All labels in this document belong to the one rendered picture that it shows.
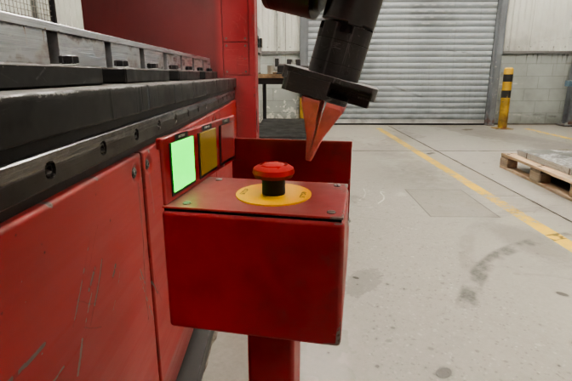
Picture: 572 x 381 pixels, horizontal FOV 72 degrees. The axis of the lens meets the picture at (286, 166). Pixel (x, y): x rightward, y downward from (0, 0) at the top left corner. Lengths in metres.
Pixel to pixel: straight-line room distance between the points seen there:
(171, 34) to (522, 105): 7.06
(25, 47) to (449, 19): 7.34
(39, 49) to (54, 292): 0.37
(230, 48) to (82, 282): 1.69
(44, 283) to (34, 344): 0.05
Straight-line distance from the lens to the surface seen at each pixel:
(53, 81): 0.60
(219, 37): 2.10
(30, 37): 0.69
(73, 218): 0.50
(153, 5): 2.19
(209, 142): 0.44
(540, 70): 8.45
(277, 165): 0.36
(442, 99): 7.67
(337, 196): 0.37
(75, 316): 0.53
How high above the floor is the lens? 0.89
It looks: 13 degrees down
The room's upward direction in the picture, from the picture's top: straight up
